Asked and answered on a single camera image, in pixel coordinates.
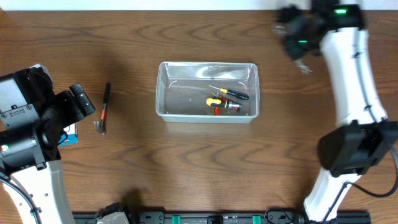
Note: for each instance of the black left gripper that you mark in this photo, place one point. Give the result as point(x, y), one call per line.
point(71, 114)

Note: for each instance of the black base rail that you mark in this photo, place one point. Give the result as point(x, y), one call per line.
point(121, 213)

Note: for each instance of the slim yellow black screwdriver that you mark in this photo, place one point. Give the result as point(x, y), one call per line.
point(236, 94)

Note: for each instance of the clear plastic container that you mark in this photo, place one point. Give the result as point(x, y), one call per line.
point(182, 90)

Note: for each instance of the small claw hammer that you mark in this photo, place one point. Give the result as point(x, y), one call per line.
point(100, 125)

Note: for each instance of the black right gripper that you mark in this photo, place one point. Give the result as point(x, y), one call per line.
point(293, 51)

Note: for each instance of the small silver wrench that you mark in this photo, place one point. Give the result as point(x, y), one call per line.
point(304, 68)

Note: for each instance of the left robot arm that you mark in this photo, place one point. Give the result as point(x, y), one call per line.
point(35, 119)

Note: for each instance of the stubby yellow black screwdriver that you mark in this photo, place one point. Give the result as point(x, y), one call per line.
point(219, 103)

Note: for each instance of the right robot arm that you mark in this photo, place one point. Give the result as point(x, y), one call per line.
point(364, 134)

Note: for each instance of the blue white screwdriver box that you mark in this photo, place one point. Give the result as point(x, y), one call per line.
point(72, 136)

